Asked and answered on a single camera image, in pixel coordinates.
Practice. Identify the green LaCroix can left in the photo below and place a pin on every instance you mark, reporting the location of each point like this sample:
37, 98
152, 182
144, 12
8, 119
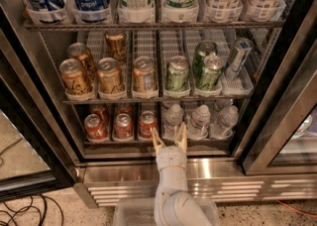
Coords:
177, 74

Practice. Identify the red soda can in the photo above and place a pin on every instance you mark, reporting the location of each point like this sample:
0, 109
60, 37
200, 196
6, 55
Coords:
147, 122
123, 127
96, 128
101, 110
124, 108

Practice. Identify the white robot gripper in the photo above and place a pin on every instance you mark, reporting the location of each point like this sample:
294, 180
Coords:
170, 158

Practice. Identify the orange LaCroix can far back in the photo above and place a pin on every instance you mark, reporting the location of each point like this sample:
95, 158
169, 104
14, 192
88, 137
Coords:
116, 42

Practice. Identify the glass fridge door right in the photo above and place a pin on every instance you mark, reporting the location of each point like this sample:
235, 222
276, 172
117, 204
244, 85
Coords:
283, 146

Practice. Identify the red soda can front middle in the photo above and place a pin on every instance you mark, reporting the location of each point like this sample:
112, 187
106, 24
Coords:
123, 127

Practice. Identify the red soda can back left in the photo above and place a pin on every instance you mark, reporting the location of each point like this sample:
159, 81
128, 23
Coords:
101, 110

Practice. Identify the orange lacroix can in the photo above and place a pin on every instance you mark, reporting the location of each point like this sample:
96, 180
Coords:
82, 52
116, 42
74, 77
110, 76

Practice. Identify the orange LaCroix can back left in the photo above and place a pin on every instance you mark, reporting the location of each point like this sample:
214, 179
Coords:
82, 52

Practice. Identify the clear plastic bin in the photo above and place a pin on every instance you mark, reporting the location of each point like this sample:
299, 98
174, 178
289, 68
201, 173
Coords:
140, 212

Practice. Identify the green lacroix can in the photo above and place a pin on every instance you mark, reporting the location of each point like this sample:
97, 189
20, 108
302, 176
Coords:
209, 73
203, 49
177, 74

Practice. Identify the green LaCroix can back right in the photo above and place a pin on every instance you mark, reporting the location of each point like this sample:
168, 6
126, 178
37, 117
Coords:
203, 49

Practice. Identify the orange LaCroix can front left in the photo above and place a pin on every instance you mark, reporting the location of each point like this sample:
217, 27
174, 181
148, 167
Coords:
74, 77

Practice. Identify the slim silver blue can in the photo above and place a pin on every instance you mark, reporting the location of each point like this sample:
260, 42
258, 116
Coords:
238, 54

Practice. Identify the red soda can back middle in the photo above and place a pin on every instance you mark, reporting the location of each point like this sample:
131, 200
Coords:
124, 108

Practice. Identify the red soda can front right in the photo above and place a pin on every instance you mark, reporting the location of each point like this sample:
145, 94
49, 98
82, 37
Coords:
147, 122

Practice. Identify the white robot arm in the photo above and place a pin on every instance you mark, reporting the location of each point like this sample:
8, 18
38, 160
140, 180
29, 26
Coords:
174, 206

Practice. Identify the red soda can front left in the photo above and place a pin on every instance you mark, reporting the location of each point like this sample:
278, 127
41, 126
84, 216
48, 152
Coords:
96, 128

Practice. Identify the green LaCroix can front right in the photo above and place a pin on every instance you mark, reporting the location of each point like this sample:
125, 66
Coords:
209, 73

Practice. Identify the glass fridge door left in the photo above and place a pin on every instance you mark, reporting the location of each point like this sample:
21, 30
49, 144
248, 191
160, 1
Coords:
33, 160

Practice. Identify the clear water bottle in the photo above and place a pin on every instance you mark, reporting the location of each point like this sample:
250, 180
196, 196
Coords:
168, 103
226, 120
220, 104
198, 123
172, 121

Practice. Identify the glass fridge door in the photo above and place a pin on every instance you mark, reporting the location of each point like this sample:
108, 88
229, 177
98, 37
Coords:
283, 146
33, 160

